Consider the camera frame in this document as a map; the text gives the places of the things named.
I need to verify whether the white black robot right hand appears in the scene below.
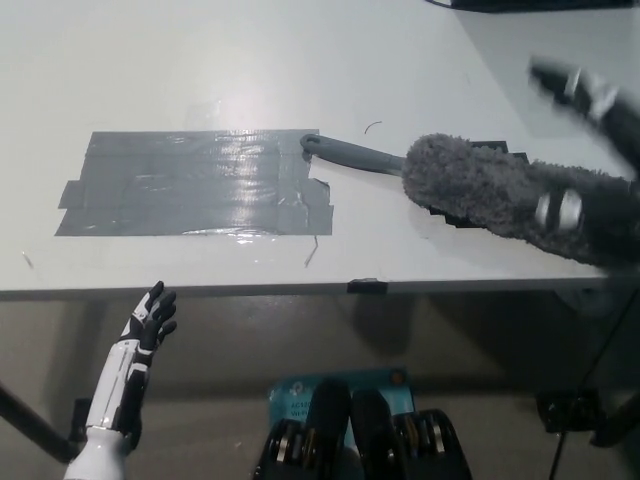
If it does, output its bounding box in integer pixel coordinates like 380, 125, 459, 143
528, 55, 640, 274

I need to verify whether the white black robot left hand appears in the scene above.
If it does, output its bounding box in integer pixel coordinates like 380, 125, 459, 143
86, 280, 178, 435

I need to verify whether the grey fluffy duster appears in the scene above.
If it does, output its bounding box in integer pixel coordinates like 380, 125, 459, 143
298, 131, 640, 274

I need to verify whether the black diagonal table leg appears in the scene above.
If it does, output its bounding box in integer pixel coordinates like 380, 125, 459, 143
588, 392, 640, 449
0, 383, 77, 464

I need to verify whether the black tape square mark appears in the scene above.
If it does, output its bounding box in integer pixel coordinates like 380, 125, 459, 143
423, 140, 532, 231

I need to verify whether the black device edge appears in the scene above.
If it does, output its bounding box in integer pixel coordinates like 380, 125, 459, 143
424, 0, 640, 14

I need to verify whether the grey table leg bracket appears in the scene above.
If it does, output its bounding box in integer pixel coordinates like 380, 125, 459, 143
557, 285, 624, 319

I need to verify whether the grey duct tape patch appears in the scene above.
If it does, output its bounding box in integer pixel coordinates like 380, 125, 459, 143
53, 129, 335, 239

